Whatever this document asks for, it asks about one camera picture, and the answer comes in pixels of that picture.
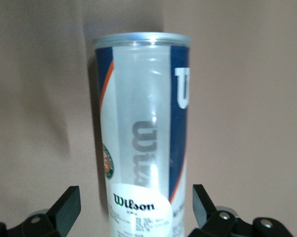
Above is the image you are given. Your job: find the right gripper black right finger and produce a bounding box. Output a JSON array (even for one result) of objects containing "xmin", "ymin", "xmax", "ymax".
[{"xmin": 189, "ymin": 184, "xmax": 294, "ymax": 237}]

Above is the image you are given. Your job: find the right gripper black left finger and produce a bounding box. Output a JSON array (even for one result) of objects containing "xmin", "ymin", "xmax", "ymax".
[{"xmin": 0, "ymin": 186, "xmax": 82, "ymax": 237}]

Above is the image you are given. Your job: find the Wilson tennis ball can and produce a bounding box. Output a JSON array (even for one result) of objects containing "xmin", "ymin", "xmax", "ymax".
[{"xmin": 92, "ymin": 32, "xmax": 192, "ymax": 237}]

